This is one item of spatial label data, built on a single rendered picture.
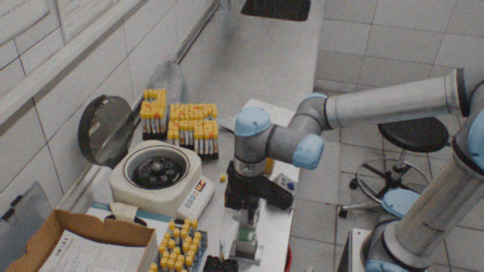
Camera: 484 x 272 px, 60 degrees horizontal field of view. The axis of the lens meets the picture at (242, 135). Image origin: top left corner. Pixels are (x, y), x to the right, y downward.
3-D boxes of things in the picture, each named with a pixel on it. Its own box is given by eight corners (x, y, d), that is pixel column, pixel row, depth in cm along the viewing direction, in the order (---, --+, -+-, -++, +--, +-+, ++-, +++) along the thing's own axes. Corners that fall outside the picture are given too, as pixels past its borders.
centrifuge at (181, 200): (189, 237, 123) (187, 209, 115) (103, 207, 130) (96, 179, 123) (221, 183, 140) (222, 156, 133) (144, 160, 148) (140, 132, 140)
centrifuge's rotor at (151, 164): (168, 205, 125) (166, 189, 120) (123, 191, 129) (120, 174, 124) (191, 173, 136) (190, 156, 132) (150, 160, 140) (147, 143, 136)
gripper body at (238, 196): (231, 188, 110) (231, 153, 103) (263, 194, 109) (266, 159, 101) (223, 210, 104) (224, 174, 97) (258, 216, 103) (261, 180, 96)
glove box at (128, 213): (161, 261, 116) (158, 239, 110) (81, 244, 119) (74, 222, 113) (176, 227, 125) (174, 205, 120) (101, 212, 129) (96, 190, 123)
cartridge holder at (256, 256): (260, 264, 116) (261, 256, 114) (228, 258, 118) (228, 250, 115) (263, 248, 121) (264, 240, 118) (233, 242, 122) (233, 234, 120)
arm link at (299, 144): (332, 122, 91) (283, 108, 95) (318, 152, 83) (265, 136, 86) (326, 149, 96) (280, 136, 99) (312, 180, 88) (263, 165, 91)
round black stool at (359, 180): (441, 242, 234) (488, 153, 194) (355, 254, 226) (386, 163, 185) (397, 177, 274) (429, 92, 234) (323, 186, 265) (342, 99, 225)
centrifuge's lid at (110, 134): (80, 119, 111) (56, 114, 114) (106, 188, 126) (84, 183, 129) (126, 80, 127) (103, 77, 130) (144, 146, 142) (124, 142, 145)
